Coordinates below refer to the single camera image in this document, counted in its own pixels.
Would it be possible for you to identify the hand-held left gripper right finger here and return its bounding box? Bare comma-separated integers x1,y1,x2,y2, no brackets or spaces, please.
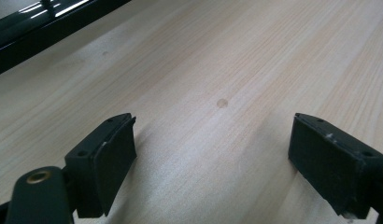
287,112,383,220

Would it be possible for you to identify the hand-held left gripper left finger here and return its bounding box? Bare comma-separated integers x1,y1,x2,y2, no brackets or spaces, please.
64,112,138,218

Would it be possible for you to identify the red and black shoe rack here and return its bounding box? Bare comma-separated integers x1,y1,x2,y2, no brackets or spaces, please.
0,0,133,78

